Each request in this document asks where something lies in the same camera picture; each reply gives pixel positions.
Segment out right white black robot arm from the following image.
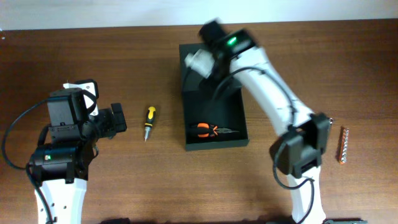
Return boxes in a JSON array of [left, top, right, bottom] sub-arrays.
[[199, 20, 330, 223]]

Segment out orange black needle-nose pliers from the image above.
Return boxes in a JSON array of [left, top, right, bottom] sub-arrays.
[[188, 123, 238, 138]]

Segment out black open box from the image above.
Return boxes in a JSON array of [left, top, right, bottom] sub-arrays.
[[179, 44, 249, 151]]

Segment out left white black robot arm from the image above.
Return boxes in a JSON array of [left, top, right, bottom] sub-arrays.
[[26, 88, 127, 223]]

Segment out yellow black screwdriver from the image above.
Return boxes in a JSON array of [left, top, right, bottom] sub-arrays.
[[144, 106, 156, 142]]

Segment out orange socket bit rail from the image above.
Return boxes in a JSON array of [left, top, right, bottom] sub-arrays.
[[338, 126, 349, 164]]

